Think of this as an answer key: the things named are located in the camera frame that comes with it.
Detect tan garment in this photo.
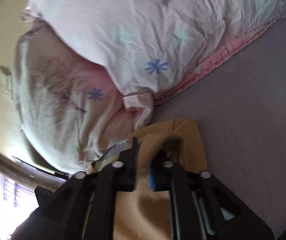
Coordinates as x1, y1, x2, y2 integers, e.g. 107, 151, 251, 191
113, 118, 208, 239

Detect window with curtain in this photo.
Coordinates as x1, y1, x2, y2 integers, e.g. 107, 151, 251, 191
0, 155, 68, 235

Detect tree print pillow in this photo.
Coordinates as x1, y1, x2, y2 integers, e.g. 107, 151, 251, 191
13, 17, 155, 173

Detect lavender bed sheet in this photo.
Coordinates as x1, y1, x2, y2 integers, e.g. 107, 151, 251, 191
153, 17, 286, 237

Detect pink floral pillow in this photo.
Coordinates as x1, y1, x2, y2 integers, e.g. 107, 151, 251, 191
21, 0, 286, 106

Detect white wall switch plate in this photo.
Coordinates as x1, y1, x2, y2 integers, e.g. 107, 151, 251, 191
0, 66, 14, 102

